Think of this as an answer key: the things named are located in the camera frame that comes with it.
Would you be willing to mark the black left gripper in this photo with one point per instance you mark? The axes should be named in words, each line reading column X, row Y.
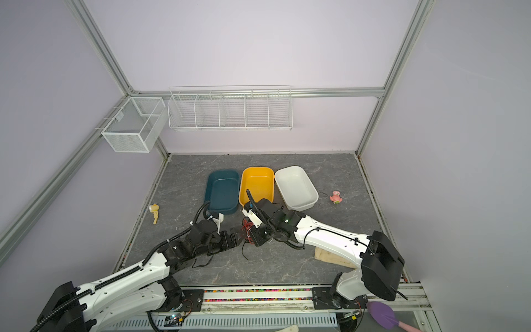
column 227, row 243

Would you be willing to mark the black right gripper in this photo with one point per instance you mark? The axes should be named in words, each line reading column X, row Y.
column 258, row 240

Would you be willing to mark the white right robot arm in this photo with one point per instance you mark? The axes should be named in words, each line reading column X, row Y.
column 378, row 264

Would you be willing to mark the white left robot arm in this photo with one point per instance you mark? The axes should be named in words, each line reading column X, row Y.
column 144, row 287

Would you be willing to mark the teal plastic tub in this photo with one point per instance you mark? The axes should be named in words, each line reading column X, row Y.
column 222, row 191

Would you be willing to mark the yellow plastic tub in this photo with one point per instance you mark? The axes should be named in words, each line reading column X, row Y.
column 260, row 182

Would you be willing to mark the white plastic tub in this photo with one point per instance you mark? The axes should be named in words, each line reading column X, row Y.
column 296, row 188

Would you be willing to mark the beige work glove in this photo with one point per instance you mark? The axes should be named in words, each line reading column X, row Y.
column 325, row 256

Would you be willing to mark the yellow toy figure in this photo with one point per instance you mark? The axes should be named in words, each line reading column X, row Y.
column 154, row 209

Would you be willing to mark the pink toy figure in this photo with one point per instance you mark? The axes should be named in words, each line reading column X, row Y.
column 336, row 197

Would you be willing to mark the white mesh box basket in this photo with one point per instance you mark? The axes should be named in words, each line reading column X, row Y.
column 136, row 125

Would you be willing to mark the purple silicone spatula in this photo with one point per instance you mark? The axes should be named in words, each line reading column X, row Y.
column 385, row 317

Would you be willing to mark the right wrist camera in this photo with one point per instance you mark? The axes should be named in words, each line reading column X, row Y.
column 254, row 214

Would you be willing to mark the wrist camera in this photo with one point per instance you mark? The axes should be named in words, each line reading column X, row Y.
column 254, row 214
column 218, row 219

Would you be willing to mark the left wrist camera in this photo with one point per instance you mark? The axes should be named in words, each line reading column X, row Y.
column 218, row 219

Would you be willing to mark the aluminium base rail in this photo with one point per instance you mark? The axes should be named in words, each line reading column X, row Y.
column 246, row 308

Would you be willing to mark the white wire shelf basket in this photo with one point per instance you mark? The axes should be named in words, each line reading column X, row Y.
column 230, row 108

